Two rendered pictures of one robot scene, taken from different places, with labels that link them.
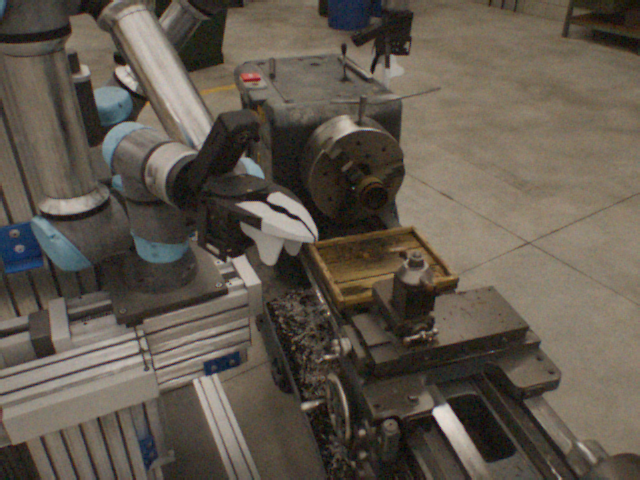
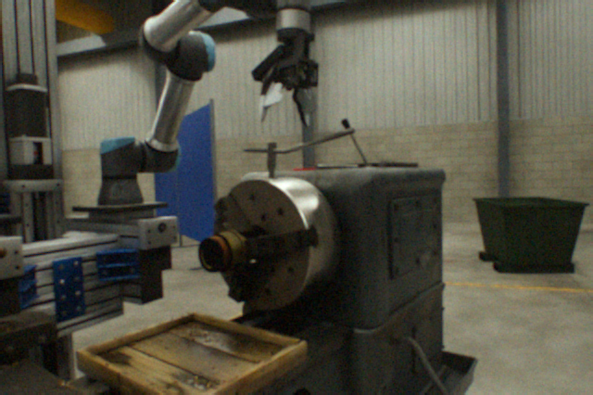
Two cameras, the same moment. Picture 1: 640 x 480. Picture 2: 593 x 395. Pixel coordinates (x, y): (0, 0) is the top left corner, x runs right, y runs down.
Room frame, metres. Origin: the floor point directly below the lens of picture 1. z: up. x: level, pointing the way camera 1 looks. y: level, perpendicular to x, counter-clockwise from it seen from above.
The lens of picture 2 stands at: (1.10, -0.98, 1.24)
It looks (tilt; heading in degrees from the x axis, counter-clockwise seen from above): 3 degrees down; 55
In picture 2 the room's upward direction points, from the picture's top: 2 degrees counter-clockwise
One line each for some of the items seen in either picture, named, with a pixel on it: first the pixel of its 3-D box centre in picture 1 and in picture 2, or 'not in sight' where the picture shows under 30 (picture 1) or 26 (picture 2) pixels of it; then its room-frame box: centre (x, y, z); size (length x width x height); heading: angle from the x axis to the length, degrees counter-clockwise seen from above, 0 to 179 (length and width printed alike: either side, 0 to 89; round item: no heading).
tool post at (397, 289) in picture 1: (413, 291); not in sight; (1.03, -0.21, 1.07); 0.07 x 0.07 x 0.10; 17
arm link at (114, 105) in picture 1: (111, 117); (120, 156); (1.44, 0.55, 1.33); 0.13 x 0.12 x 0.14; 7
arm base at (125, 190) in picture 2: not in sight; (119, 189); (1.43, 0.55, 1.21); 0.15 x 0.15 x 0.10
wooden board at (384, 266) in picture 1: (380, 264); (192, 355); (1.40, -0.18, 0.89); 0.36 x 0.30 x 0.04; 107
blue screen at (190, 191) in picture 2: not in sight; (178, 183); (3.72, 6.53, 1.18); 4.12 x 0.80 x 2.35; 85
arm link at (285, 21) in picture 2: (394, 1); (294, 26); (1.66, -0.20, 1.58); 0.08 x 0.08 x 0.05
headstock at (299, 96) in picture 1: (311, 129); (348, 230); (2.01, 0.03, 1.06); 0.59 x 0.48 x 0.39; 17
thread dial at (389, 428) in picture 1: (388, 438); not in sight; (0.81, -0.15, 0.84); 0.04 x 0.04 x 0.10; 17
